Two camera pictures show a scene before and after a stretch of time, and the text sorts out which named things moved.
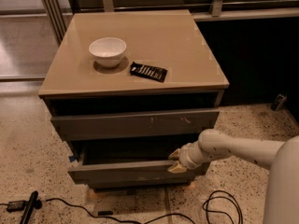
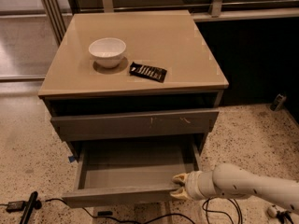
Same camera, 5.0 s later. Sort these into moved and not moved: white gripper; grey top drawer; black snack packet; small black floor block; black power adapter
Moved: white gripper
Not moved: black snack packet; small black floor block; grey top drawer; black power adapter
